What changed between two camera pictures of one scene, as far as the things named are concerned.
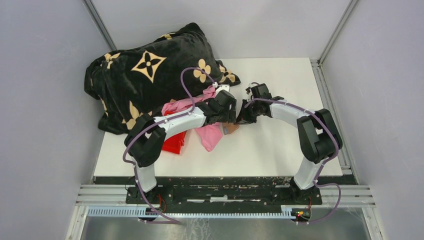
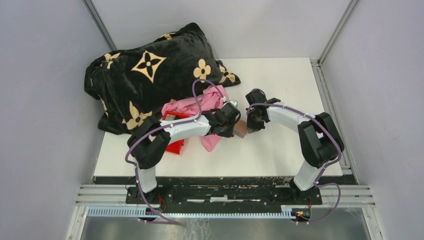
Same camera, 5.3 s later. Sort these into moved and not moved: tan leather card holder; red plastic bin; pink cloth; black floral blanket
Moved: tan leather card holder
Not moved: pink cloth; red plastic bin; black floral blanket
